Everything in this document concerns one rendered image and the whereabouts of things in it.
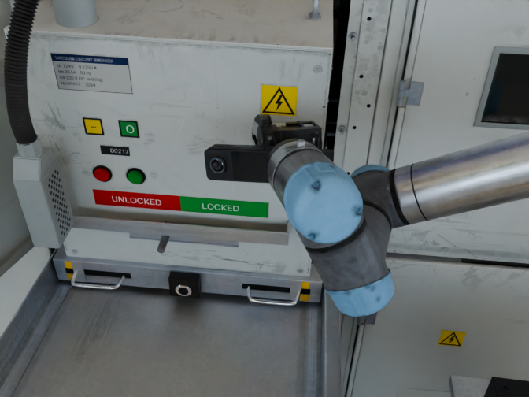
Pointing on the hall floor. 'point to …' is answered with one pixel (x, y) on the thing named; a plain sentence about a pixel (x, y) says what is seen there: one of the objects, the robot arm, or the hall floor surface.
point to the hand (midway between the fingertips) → (253, 133)
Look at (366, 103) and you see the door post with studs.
